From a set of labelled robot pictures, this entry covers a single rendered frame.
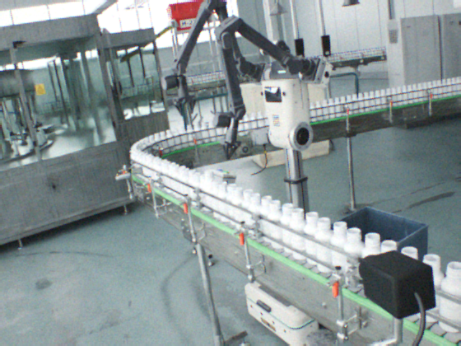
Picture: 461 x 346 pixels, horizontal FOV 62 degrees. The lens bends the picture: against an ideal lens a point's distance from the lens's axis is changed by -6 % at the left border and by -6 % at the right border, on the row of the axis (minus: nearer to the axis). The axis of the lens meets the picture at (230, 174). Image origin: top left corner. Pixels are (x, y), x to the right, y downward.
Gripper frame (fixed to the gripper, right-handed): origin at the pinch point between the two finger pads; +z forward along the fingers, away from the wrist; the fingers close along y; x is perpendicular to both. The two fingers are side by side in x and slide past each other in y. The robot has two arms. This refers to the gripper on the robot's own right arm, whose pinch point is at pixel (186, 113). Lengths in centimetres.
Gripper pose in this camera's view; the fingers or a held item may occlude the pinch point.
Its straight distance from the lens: 218.4
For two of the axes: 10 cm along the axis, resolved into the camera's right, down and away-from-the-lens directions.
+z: 1.5, 9.5, 2.9
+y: -8.4, 2.7, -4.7
